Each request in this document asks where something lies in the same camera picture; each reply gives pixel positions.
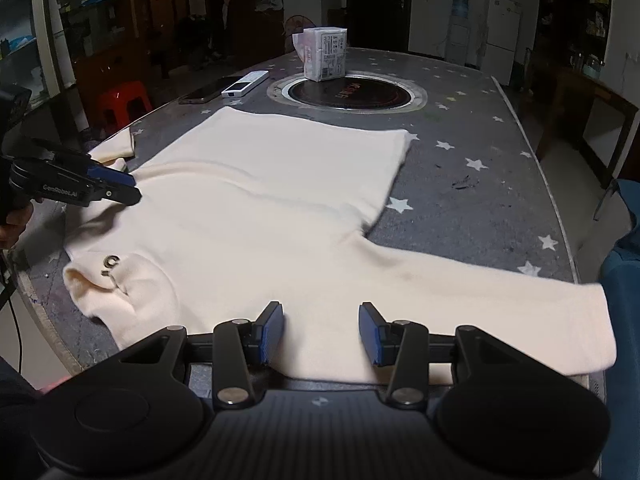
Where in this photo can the white water dispenser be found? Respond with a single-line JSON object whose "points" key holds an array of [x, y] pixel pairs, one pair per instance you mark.
{"points": [[457, 45]]}

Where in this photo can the round built-in induction cooker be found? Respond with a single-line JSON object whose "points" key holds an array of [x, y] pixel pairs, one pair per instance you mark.
{"points": [[347, 92]]}

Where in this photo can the dark smartphone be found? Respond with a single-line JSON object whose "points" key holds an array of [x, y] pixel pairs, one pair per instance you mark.
{"points": [[207, 91]]}

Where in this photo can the dark entrance door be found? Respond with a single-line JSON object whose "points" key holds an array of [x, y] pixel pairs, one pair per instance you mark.
{"points": [[377, 5]]}

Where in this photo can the white refrigerator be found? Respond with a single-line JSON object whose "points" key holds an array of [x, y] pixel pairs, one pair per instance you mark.
{"points": [[501, 35]]}

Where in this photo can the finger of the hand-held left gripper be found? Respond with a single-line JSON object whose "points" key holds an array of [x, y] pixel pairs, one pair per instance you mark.
{"points": [[114, 177], [122, 195]]}

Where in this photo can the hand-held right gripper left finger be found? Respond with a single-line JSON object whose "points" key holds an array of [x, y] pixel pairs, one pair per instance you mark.
{"points": [[270, 334]]}

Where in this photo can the white tissue pack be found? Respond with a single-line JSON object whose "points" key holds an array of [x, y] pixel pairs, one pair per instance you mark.
{"points": [[325, 52]]}

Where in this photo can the white remote control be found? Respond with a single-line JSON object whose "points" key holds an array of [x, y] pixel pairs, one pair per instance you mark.
{"points": [[245, 83]]}

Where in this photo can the person's left hand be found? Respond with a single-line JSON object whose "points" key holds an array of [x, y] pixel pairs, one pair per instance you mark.
{"points": [[12, 232]]}

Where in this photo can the white cloth bundle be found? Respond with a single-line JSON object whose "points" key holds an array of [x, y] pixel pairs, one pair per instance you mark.
{"points": [[269, 4]]}

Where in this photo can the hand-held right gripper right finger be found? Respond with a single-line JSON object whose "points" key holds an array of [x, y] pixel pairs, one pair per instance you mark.
{"points": [[371, 335]]}

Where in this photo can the standing electric fan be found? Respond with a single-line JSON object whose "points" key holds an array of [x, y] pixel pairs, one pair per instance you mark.
{"points": [[298, 27]]}

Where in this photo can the blue covered sofa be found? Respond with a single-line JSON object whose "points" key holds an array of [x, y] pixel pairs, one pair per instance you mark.
{"points": [[622, 280]]}

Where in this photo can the cream knit sweater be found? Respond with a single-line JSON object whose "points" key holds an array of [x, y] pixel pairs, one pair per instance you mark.
{"points": [[260, 210]]}

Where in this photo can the red plastic stool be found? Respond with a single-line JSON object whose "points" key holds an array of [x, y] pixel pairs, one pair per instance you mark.
{"points": [[122, 102]]}

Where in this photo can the dark wooden side desk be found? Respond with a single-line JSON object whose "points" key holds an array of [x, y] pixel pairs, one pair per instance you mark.
{"points": [[590, 105]]}

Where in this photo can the blue water bottle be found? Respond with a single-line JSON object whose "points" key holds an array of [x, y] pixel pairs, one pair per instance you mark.
{"points": [[460, 6]]}

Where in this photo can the teal storage jar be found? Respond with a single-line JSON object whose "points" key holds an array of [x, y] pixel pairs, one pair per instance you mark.
{"points": [[592, 66]]}

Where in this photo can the dark wooden display cabinet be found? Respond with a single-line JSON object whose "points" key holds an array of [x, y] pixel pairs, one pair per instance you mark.
{"points": [[572, 15]]}

